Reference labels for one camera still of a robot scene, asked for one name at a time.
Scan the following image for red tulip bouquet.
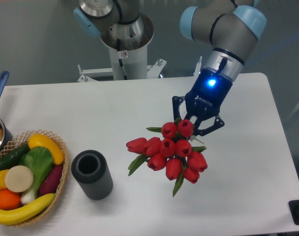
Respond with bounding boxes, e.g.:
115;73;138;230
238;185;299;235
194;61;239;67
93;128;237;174
126;118;208;196

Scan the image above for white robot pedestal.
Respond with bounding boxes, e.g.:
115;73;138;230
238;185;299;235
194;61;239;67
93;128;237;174
74;9;167;82

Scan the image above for yellow banana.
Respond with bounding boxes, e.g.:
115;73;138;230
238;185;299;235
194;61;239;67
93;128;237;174
0;193;55;226

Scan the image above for dark grey ribbed vase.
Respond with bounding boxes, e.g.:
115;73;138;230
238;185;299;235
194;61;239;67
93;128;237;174
71;150;113;200

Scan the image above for green bok choy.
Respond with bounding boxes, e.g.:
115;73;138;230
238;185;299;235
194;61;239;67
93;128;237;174
20;147;53;205

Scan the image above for woven wicker basket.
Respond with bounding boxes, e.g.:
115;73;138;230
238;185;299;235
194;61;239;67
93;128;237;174
0;130;69;227

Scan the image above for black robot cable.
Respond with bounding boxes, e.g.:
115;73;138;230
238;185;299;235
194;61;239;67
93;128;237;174
116;38;128;81

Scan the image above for green cucumber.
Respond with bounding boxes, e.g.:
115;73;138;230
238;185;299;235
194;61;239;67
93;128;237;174
0;144;30;171

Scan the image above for beige round disc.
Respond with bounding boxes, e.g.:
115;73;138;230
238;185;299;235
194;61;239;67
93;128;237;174
5;165;33;193

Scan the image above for orange fruit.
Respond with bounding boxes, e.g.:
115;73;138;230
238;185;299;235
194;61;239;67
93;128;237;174
0;189;21;210

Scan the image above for black device at table edge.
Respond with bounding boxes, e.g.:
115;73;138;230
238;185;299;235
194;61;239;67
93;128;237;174
288;200;299;225

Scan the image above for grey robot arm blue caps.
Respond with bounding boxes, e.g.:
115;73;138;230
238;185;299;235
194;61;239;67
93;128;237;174
73;0;267;139

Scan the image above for purple sweet potato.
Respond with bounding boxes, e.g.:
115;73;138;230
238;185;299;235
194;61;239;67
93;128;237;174
39;165;63;196

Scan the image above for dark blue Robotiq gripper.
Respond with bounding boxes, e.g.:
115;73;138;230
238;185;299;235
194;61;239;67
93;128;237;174
172;69;232;137

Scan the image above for yellow squash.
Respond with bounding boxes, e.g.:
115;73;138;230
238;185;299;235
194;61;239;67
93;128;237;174
27;133;64;165

